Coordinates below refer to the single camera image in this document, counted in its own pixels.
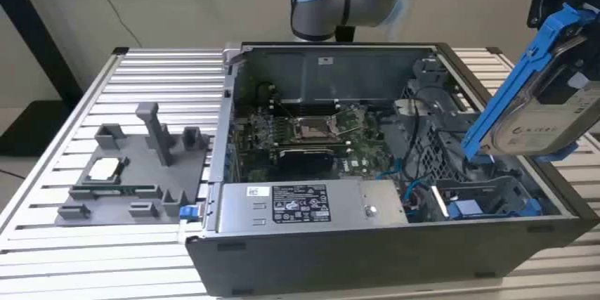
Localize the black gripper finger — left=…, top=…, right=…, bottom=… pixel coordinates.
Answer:
left=539, top=34, right=600, bottom=106

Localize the hard disk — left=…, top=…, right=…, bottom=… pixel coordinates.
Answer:
left=460, top=2, right=600, bottom=164

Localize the black disk wire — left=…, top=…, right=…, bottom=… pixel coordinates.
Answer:
left=402, top=84, right=470, bottom=180

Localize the disk bay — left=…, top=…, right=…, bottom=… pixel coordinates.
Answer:
left=431, top=173, right=546, bottom=219

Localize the perforated metal drive cage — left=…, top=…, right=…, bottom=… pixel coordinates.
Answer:
left=398, top=78, right=478, bottom=181

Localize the metal socket cover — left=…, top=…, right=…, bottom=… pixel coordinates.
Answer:
left=330, top=109, right=370, bottom=131

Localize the green motherboard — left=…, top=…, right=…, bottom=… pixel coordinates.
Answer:
left=232, top=101, right=400, bottom=183

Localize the CPU socket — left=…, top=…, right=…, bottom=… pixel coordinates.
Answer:
left=291, top=116, right=335, bottom=141

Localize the black graphics card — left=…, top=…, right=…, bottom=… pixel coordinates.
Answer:
left=274, top=147, right=336, bottom=180

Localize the silver power supply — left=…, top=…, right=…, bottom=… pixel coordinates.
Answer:
left=216, top=178, right=408, bottom=234

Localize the thin locking lever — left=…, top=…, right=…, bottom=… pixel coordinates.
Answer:
left=274, top=98, right=298, bottom=119

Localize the black open PC case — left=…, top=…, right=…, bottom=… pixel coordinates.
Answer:
left=186, top=40, right=600, bottom=297

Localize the grey parts rack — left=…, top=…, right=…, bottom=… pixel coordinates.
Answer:
left=55, top=102, right=212, bottom=227

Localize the green RAM stick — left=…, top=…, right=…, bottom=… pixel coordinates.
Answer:
left=91, top=184, right=156, bottom=195

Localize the silver CPU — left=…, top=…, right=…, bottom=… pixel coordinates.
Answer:
left=88, top=157, right=124, bottom=180

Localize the black floor base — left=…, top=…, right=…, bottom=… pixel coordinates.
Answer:
left=0, top=99, right=79, bottom=157

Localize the blue disk wire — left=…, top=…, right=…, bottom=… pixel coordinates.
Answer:
left=378, top=164, right=431, bottom=216

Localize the thin black wall cable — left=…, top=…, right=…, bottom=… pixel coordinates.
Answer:
left=82, top=0, right=144, bottom=48

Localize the black furniture post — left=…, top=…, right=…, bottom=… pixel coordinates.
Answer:
left=0, top=0, right=86, bottom=107

